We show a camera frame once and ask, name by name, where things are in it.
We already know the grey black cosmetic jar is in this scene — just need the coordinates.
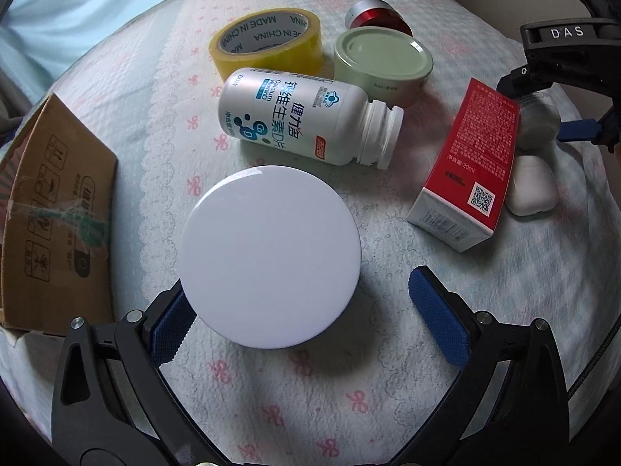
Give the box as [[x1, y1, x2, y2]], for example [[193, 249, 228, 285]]
[[516, 90, 561, 151]]

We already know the white earbuds case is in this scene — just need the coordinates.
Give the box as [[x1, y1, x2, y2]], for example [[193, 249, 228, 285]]
[[505, 155, 559, 217]]

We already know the pale green round tin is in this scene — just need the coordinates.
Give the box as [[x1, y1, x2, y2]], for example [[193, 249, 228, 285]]
[[333, 26, 434, 108]]

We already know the red white carton box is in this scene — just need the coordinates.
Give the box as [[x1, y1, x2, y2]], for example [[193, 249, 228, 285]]
[[406, 79, 520, 252]]

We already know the red silver small jar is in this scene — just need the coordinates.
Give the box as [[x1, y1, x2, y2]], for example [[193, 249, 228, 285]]
[[344, 0, 413, 36]]

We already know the white vitamin bottle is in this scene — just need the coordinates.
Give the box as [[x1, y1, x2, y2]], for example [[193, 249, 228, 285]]
[[218, 68, 404, 169]]

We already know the white round jar lid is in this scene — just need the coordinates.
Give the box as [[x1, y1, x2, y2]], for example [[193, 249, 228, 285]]
[[178, 165, 361, 349]]

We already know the yellow packing tape roll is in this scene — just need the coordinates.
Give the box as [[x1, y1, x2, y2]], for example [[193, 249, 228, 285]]
[[208, 7, 324, 80]]

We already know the patterned quilt bedspread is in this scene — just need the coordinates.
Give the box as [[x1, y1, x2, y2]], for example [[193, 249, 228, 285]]
[[0, 0, 621, 466]]

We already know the brown cardboard box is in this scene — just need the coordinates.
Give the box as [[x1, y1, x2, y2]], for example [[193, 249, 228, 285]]
[[1, 95, 117, 336]]

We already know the light blue curtain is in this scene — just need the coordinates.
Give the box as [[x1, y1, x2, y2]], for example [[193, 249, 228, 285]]
[[1, 0, 164, 103]]

